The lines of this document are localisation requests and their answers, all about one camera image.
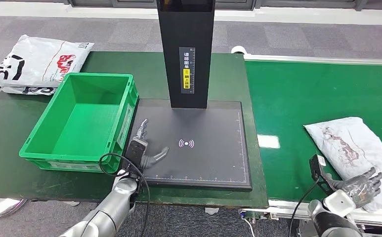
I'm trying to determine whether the flat white parcel black print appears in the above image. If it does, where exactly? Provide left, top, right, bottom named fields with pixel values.
left=0, top=85, right=58, bottom=96

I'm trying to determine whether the black right camera bracket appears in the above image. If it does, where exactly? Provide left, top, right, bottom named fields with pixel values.
left=309, top=154, right=334, bottom=194

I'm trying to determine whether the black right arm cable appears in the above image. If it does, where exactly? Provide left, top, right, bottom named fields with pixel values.
left=288, top=178, right=321, bottom=237

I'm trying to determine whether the grey window frame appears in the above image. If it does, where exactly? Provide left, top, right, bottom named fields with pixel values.
left=63, top=0, right=382, bottom=11

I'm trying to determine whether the large white parcel black print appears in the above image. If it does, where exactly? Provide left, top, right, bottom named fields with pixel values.
left=0, top=35, right=95, bottom=89

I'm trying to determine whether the puffy grey parcel faded print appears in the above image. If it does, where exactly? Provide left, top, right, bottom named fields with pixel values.
left=303, top=117, right=382, bottom=213

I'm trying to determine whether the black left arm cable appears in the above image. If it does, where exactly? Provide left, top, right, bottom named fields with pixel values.
left=98, top=153, right=151, bottom=237

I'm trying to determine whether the black inbound scanner machine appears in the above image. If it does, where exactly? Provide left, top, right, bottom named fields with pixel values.
left=125, top=0, right=253, bottom=192

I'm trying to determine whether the black left camera bracket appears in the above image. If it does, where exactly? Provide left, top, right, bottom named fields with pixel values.
left=125, top=137, right=149, bottom=166

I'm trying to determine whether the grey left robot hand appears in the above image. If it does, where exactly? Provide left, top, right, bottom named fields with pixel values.
left=135, top=118, right=170, bottom=170

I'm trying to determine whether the green conveyor belt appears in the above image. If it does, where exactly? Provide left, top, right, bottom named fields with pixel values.
left=230, top=45, right=382, bottom=237

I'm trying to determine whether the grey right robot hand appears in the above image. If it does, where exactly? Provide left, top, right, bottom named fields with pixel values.
left=333, top=166, right=382, bottom=209

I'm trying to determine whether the green circuit board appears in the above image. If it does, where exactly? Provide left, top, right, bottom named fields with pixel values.
left=239, top=209, right=270, bottom=220

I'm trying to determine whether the black camera bracket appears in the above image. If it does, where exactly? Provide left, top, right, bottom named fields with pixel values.
left=125, top=137, right=149, bottom=166
left=309, top=154, right=334, bottom=194

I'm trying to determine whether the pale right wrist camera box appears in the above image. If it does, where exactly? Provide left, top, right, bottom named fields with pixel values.
left=323, top=189, right=356, bottom=217

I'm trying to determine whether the green plastic crate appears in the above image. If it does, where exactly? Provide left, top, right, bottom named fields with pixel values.
left=19, top=72, right=140, bottom=174

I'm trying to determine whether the yellow and black ruler sticker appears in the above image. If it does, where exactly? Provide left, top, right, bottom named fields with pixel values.
left=179, top=46, right=196, bottom=95

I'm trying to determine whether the thin white wire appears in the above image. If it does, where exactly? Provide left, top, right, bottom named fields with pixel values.
left=243, top=218, right=255, bottom=237

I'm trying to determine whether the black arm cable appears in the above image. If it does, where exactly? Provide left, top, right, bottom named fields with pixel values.
left=98, top=153, right=151, bottom=237
left=288, top=178, right=321, bottom=237

